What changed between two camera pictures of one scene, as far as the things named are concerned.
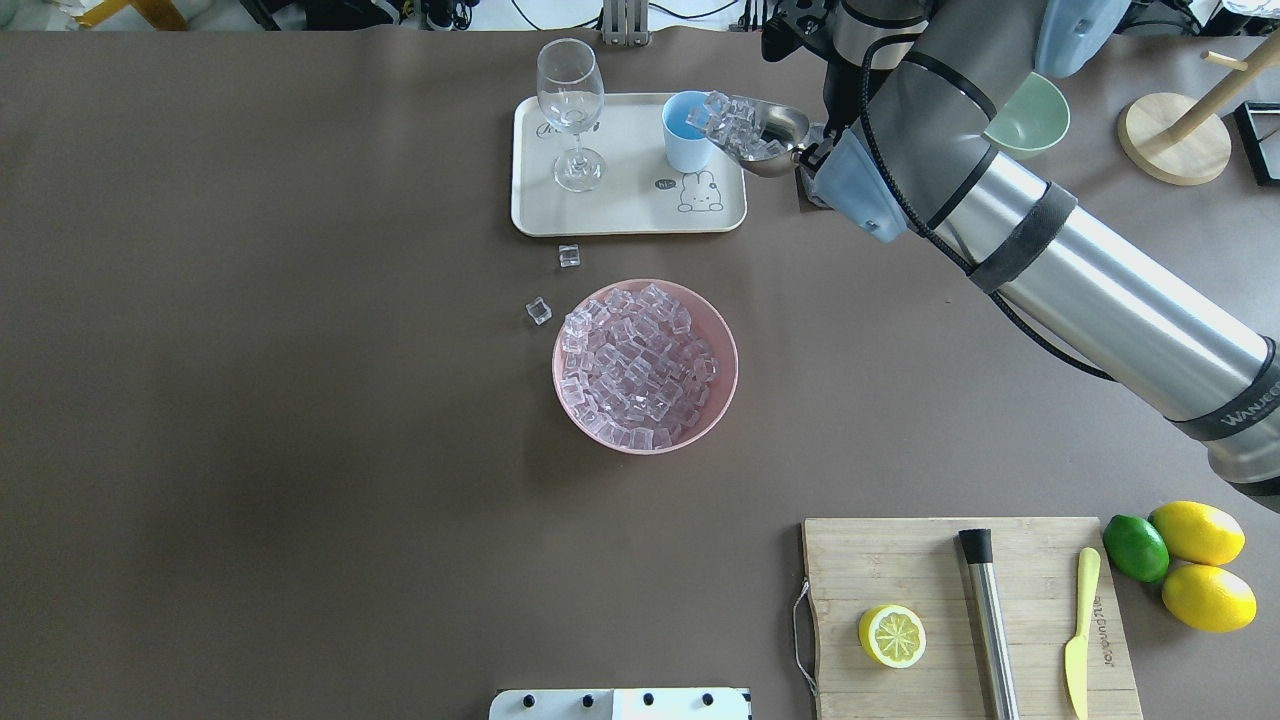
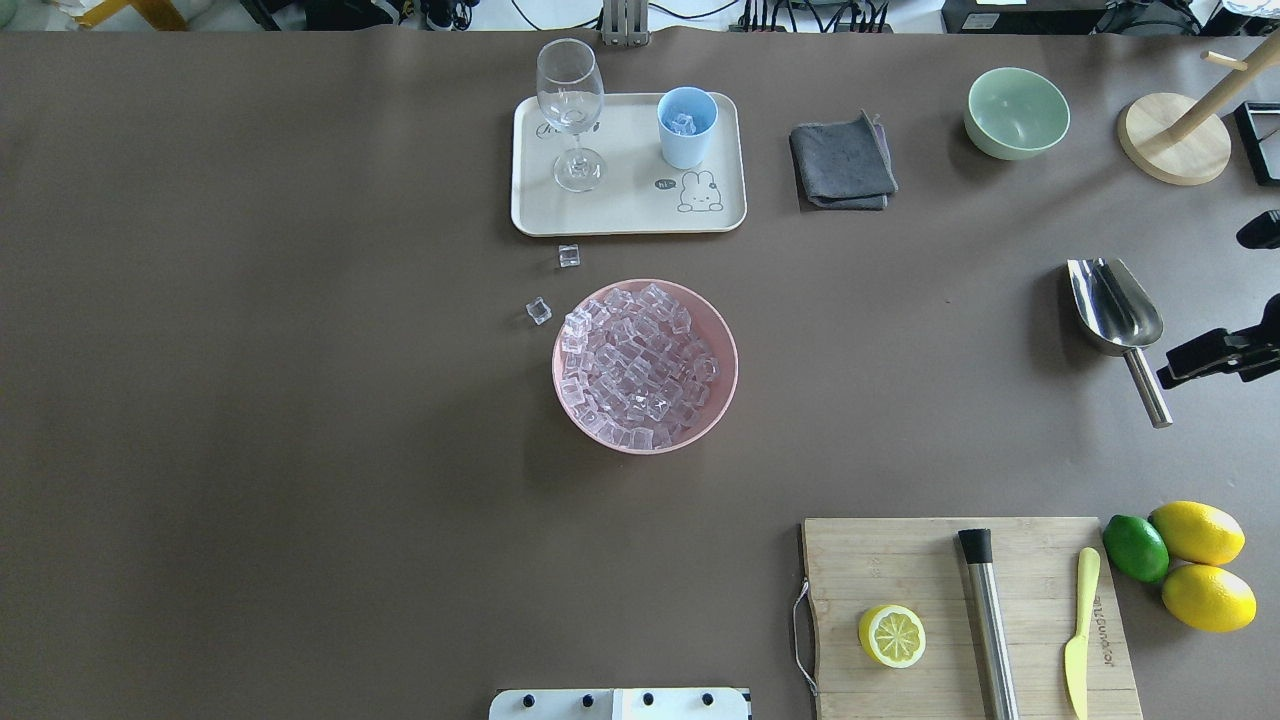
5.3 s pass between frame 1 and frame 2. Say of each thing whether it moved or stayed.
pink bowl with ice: stayed
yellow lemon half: stayed
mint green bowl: stayed
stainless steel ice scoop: moved
